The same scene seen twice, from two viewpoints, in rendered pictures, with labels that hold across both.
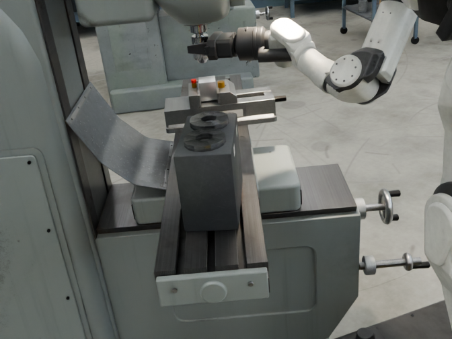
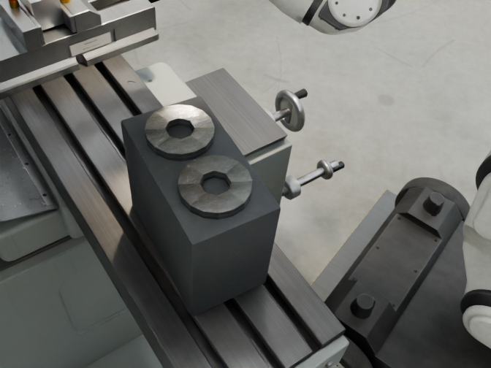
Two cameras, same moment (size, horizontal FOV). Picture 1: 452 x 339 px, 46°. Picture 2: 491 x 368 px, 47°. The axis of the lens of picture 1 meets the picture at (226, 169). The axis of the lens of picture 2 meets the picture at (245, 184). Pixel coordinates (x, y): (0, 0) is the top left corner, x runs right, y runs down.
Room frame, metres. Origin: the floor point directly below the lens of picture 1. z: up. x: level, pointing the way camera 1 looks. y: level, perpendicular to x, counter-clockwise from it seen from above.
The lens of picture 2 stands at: (0.70, 0.29, 1.68)
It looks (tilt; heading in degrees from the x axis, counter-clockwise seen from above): 51 degrees down; 319
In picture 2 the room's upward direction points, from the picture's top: 7 degrees clockwise
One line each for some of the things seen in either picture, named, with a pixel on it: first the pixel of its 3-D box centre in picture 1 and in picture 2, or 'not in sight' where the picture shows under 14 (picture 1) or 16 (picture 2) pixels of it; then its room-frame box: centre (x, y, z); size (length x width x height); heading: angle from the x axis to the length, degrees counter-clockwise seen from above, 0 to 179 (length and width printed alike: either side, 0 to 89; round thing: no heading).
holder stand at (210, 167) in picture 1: (211, 167); (196, 202); (1.09, 0.03, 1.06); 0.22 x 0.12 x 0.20; 173
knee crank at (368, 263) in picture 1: (394, 262); (313, 175); (1.32, -0.49, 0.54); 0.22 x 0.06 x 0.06; 88
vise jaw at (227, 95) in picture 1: (226, 91); (71, 4); (1.61, -0.03, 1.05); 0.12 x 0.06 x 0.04; 1
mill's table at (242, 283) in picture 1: (212, 152); (90, 116); (1.45, 0.03, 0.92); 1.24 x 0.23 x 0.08; 178
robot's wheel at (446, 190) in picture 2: not in sight; (432, 211); (1.07, -0.71, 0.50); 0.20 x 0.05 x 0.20; 17
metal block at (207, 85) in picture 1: (208, 88); (41, 5); (1.61, 0.03, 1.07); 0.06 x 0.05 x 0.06; 1
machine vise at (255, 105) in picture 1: (218, 102); (61, 24); (1.61, 0.00, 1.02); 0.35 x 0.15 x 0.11; 91
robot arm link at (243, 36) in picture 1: (233, 45); not in sight; (1.45, -0.05, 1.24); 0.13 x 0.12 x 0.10; 165
